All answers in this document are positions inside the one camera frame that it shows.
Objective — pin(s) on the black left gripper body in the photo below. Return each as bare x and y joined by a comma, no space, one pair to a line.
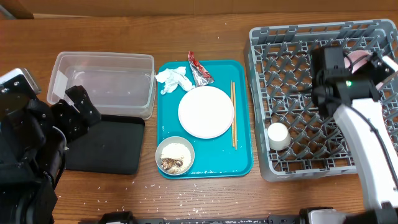
62,133

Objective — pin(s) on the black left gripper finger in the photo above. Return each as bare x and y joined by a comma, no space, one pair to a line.
83,104
70,119

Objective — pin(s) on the white paper cup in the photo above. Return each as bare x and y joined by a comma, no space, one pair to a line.
279,136

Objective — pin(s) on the large pink plate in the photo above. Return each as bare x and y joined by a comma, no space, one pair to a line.
205,112

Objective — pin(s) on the wooden chopstick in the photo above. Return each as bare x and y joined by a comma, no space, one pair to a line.
232,113
235,115

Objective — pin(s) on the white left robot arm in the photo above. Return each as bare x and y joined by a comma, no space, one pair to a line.
34,139

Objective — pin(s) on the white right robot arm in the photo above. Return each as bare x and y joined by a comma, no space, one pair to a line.
346,87

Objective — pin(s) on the grey dishwasher rack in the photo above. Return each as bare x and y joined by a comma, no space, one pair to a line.
278,70

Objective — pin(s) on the clear plastic container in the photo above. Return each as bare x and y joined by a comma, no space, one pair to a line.
117,83

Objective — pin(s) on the black plastic tray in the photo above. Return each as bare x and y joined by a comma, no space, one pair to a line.
112,146

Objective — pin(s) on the crumpled white tissue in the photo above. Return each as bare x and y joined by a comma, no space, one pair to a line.
172,78

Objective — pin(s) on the grey bowl with rice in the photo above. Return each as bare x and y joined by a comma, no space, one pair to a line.
174,156

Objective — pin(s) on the red foil wrapper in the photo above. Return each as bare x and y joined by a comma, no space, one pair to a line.
200,74

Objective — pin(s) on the black rail at bottom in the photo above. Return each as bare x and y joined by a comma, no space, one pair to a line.
217,220

